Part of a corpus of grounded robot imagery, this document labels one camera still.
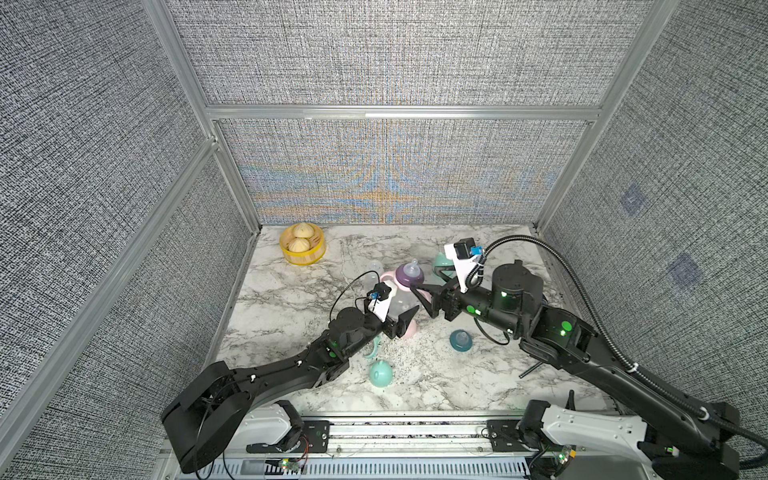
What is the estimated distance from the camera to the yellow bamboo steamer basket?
1.08 metres

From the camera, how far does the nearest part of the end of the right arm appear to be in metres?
0.52

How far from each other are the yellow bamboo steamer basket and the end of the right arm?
0.66m
